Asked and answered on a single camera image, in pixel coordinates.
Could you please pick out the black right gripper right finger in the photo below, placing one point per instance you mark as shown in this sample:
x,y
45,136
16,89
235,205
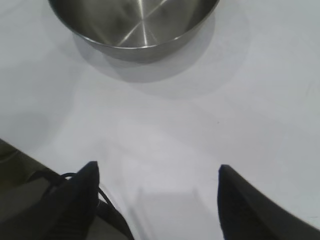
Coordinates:
x,y
245,215

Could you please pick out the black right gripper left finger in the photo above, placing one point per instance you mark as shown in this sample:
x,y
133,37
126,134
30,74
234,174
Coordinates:
x,y
72,205

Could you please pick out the stainless steel mixing bowl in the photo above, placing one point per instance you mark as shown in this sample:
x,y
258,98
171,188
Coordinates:
x,y
130,22

